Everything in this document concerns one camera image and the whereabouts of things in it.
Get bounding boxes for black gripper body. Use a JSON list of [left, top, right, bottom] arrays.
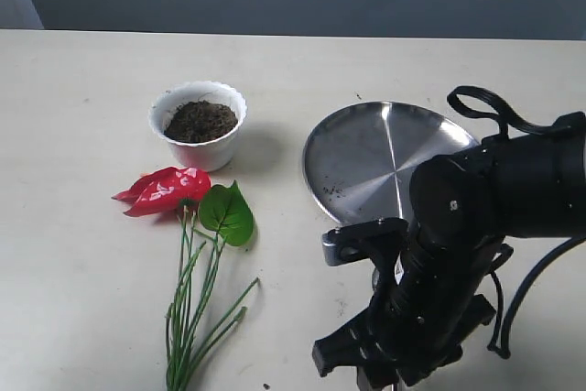
[[312, 266, 497, 389]]

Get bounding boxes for red artificial anthurium flower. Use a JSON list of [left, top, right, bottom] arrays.
[[112, 167, 260, 390]]

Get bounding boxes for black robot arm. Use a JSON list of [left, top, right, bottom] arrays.
[[312, 112, 585, 390]]

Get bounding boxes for white scalloped flower pot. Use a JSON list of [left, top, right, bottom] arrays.
[[148, 81, 247, 172]]

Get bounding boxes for dark soil in pot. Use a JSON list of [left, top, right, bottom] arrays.
[[164, 100, 238, 144]]

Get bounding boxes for round steel plate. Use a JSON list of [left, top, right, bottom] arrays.
[[303, 102, 478, 225]]

